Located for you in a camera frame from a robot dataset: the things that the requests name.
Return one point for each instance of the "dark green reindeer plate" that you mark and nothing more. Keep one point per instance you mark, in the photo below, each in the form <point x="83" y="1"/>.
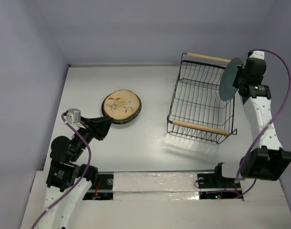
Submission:
<point x="121" y="110"/>

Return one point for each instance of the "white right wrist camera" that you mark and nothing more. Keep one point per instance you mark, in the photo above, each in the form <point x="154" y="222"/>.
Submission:
<point x="256" y="54"/>

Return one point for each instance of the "white foreground board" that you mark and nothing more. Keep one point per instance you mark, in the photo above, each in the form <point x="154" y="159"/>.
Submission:
<point x="263" y="207"/>

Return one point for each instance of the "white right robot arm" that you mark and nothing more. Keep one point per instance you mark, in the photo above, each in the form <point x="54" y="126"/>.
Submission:
<point x="265" y="159"/>

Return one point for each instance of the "silver foil strip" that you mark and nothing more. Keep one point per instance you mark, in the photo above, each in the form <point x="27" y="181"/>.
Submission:
<point x="160" y="186"/>

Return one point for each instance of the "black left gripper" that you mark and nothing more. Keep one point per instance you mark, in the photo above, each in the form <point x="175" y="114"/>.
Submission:
<point x="98" y="126"/>

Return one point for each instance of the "teal green plate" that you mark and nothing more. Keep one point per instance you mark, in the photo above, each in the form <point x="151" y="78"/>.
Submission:
<point x="226" y="89"/>

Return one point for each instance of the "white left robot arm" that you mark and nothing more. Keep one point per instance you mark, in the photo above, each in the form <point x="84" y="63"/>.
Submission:
<point x="68" y="183"/>

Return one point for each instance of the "black wire dish rack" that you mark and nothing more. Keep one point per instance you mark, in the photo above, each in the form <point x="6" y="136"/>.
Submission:
<point x="196" y="109"/>

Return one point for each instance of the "cream plate gold rim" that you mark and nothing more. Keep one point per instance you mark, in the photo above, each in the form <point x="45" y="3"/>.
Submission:
<point x="124" y="94"/>

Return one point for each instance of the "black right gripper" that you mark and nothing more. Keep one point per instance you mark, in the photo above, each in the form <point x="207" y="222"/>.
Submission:
<point x="240" y="78"/>

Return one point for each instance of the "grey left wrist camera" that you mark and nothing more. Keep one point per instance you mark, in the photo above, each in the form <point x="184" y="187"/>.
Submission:
<point x="73" y="116"/>

